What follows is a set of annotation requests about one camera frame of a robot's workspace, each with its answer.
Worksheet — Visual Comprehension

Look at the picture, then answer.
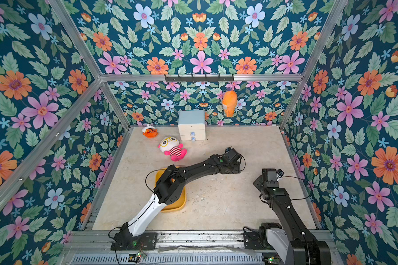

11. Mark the yellow plastic storage box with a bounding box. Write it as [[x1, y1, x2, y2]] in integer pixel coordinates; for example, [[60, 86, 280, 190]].
[[154, 165, 186, 213]]

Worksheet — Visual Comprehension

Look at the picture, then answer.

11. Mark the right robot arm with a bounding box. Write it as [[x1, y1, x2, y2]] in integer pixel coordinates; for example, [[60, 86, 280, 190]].
[[253, 168, 332, 265]]

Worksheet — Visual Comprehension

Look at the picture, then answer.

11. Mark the black wall hook rail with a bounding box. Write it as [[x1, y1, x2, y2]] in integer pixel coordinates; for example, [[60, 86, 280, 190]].
[[164, 74, 234, 83]]

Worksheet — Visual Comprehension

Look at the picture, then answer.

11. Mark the white blue mini drawer cabinet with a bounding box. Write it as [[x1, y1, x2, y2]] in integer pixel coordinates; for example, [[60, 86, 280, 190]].
[[178, 110, 206, 141]]

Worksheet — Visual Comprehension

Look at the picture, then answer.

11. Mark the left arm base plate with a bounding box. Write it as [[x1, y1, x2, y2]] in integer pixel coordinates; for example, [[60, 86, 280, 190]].
[[111, 232, 158, 251]]

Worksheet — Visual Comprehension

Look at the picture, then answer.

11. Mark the white pink plush toy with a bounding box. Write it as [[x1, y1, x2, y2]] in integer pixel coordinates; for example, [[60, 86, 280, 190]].
[[158, 136, 187, 162]]

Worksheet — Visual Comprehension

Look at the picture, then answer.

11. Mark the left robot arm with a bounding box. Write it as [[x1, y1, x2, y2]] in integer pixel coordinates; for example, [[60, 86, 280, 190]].
[[111, 148, 243, 251]]

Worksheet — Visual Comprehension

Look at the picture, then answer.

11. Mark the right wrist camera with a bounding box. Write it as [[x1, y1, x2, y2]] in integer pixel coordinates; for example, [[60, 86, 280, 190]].
[[276, 169, 284, 178]]

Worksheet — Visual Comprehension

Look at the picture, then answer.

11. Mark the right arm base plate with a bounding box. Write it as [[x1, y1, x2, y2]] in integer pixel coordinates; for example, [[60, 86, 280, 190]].
[[243, 226, 268, 250]]

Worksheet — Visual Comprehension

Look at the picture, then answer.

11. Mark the small orange tiger toy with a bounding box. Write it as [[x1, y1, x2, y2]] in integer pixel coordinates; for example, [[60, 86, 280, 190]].
[[142, 124, 159, 139]]

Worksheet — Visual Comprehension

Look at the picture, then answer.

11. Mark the orange hanging plush toy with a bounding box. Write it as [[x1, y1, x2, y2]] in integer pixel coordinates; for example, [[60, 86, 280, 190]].
[[222, 91, 238, 118]]

